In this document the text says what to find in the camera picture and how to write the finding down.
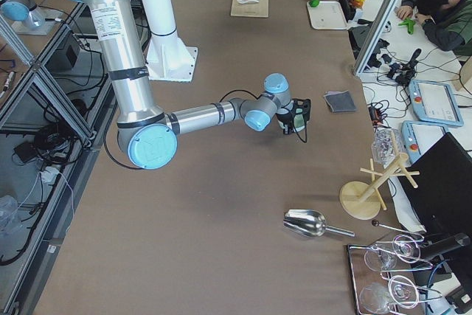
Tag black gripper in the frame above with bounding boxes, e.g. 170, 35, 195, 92
277, 98, 311, 134

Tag white ceramic spoon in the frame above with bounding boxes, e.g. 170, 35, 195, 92
236, 0, 260, 5

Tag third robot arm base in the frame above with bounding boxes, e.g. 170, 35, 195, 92
1, 0, 53, 35

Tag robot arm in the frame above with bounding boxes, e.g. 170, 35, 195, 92
74, 0, 310, 169

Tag grey folded cloth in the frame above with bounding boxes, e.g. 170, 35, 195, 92
323, 91, 357, 113

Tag clear glass jar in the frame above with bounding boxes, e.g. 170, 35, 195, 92
371, 128, 405, 165

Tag wooden mug tree stand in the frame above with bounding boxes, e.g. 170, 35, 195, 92
339, 131, 420, 220

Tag metal scoop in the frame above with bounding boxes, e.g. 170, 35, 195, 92
283, 209, 355, 238

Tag cream rabbit tray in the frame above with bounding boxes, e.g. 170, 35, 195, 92
306, 1, 347, 30

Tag bamboo cutting board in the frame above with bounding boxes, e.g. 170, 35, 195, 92
230, 0, 269, 18

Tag lower teach pendant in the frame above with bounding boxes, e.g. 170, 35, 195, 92
401, 120, 449, 164

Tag teach pendant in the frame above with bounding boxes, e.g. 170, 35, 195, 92
409, 80, 464, 127
401, 120, 449, 164

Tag upper teach pendant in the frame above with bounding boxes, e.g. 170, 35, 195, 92
409, 80, 464, 127

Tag green plastic toy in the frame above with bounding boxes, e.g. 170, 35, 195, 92
398, 18, 417, 35

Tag black monitor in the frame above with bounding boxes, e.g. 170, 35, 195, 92
406, 133, 471, 235

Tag upper wine glass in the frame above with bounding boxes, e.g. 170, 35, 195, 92
364, 234, 420, 271

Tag wine glass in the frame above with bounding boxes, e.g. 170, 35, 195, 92
359, 275, 420, 314
364, 234, 420, 271

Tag seated person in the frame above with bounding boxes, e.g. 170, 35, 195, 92
396, 0, 471, 57

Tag lower wine glass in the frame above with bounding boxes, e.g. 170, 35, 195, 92
359, 275, 420, 314

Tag black power adapter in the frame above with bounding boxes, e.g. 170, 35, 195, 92
13, 142, 37, 163

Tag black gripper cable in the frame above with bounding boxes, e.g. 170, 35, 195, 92
287, 122, 309, 144

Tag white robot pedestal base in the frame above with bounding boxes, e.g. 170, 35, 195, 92
142, 0, 198, 83

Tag wire glass rack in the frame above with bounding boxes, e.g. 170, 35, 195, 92
346, 234, 443, 314

